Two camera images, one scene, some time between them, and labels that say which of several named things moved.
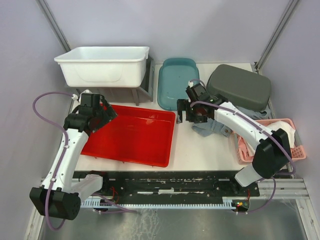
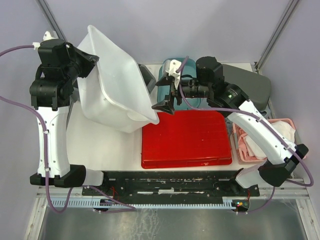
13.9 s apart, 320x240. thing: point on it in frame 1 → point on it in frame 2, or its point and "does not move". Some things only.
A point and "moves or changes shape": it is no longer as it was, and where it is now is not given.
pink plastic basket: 298,152 does not move
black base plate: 172,184 does not move
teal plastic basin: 173,78 does not move
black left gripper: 109,114 → 89,60
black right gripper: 183,104 → 166,81
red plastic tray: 139,135 → 192,139
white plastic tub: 114,66 moves or changes shape
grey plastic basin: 246,89 does not move
